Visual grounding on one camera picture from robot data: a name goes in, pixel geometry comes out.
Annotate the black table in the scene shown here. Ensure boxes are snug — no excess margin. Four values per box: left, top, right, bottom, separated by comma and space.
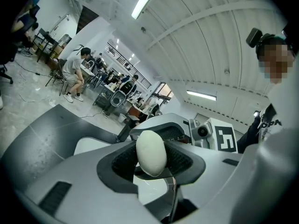
31, 28, 59, 64

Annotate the black folding chair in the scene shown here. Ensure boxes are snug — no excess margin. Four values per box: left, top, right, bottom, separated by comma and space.
45, 58, 68, 96

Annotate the person's black printed shirt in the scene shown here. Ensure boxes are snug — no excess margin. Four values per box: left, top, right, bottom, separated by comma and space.
237, 78, 296, 154

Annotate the black balcony railing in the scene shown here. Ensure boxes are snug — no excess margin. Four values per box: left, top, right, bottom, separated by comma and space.
105, 41, 152, 88

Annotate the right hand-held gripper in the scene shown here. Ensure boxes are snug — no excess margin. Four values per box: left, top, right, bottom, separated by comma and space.
129, 112, 238, 154

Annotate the ceiling light strip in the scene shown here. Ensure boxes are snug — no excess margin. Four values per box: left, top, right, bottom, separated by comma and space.
186, 90, 217, 102
130, 0, 164, 20

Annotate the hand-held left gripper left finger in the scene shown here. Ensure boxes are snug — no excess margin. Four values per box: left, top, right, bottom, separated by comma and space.
14, 140, 162, 224

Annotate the white soap bar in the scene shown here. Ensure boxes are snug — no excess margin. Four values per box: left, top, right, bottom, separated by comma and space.
135, 130, 168, 177

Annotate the person's head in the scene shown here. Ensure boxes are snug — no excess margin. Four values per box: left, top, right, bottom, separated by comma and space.
256, 37, 295, 84

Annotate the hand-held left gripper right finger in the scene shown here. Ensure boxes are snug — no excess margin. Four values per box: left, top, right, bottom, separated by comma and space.
163, 124, 297, 224

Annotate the black head-worn camera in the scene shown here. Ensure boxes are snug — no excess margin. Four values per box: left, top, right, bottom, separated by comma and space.
245, 28, 295, 56

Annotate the black vanity cabinet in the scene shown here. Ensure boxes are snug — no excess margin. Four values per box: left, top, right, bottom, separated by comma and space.
0, 104, 141, 179

